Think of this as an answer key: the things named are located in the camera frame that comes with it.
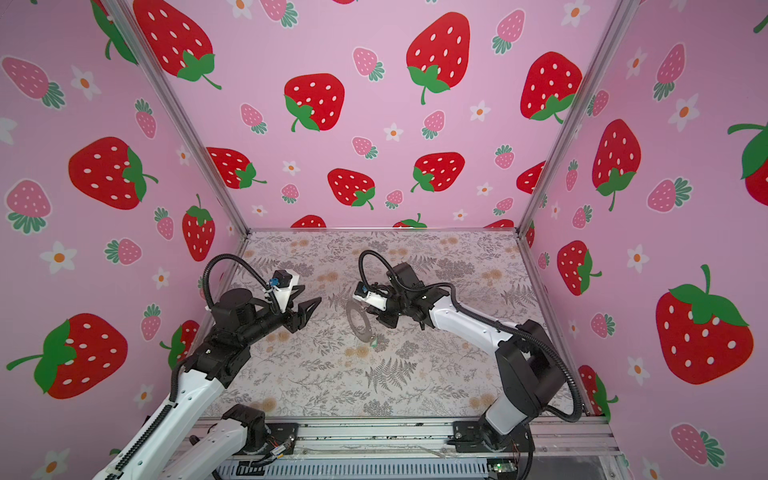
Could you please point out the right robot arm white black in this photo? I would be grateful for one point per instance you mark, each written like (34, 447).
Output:
(530, 369)

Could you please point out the aluminium corner post right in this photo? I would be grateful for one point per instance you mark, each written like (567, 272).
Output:
(613, 35)

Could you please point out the aluminium corner post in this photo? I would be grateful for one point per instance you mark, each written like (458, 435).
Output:
(128, 27)
(613, 35)

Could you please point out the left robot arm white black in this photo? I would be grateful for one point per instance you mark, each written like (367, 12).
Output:
(197, 381)

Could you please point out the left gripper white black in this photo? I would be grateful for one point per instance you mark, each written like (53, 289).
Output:
(301, 317)

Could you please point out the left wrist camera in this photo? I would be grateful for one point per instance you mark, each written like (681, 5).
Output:
(281, 279)

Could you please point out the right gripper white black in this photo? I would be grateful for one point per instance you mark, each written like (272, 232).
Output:
(382, 315)

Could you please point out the aluminium corner post left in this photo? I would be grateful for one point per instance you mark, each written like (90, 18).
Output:
(128, 27)

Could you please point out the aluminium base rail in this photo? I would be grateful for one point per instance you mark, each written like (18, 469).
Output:
(376, 448)

